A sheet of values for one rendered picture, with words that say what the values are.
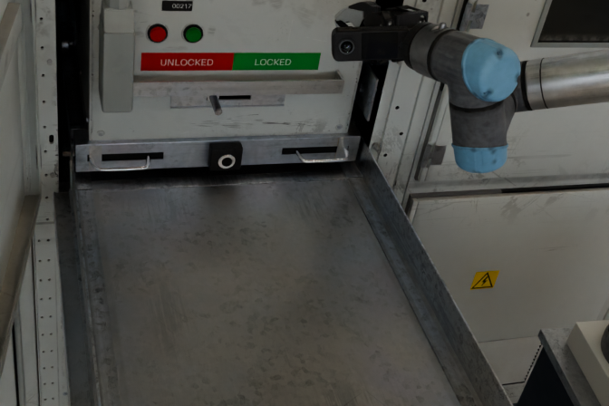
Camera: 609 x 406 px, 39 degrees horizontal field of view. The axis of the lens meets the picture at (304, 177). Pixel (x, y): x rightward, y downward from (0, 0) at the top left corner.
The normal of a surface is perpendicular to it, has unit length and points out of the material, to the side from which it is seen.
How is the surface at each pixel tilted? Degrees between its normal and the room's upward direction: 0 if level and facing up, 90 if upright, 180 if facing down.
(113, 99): 90
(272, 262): 0
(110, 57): 90
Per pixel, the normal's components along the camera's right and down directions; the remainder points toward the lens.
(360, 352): 0.15, -0.80
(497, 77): 0.54, 0.35
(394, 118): 0.27, 0.60
